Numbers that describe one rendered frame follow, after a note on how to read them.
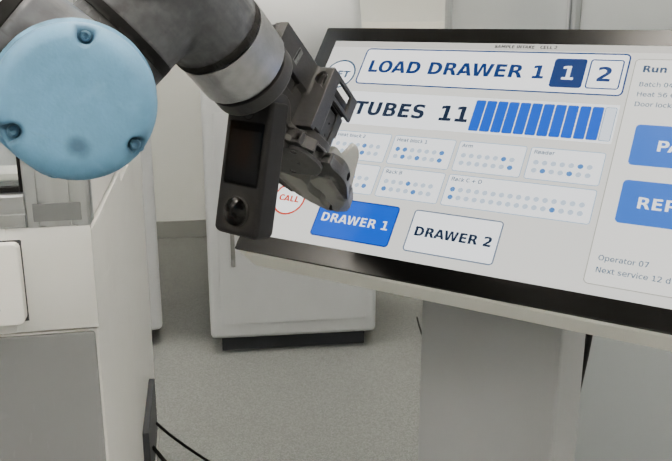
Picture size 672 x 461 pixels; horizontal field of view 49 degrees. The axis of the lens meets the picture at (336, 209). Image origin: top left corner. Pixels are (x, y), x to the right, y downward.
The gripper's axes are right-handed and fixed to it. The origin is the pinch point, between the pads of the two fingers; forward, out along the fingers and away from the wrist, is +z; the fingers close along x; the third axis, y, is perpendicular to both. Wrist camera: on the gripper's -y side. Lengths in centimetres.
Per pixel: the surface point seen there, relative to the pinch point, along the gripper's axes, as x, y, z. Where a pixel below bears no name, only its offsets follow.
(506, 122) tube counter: -13.0, 14.1, 4.1
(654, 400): -21, 18, 119
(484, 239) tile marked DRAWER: -14.3, 0.9, 4.1
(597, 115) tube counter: -21.7, 15.6, 4.1
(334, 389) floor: 81, 7, 168
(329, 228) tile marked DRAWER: 2.5, -0.5, 4.1
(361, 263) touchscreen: -2.5, -3.7, 4.1
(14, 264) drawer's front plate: 45.4, -12.7, 4.0
